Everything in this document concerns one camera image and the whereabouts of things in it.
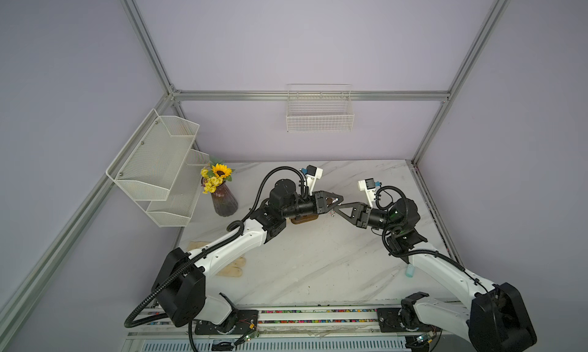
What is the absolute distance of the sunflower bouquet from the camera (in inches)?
32.4

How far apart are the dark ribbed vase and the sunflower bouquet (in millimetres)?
61

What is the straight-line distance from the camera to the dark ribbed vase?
0.92 meters

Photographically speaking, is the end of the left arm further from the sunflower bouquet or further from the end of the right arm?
the sunflower bouquet

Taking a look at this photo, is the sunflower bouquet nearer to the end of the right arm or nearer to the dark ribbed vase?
the dark ribbed vase

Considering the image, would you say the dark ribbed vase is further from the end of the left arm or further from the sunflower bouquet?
the end of the left arm

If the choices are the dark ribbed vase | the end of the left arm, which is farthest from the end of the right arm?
the dark ribbed vase

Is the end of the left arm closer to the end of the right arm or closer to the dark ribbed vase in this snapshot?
the end of the right arm
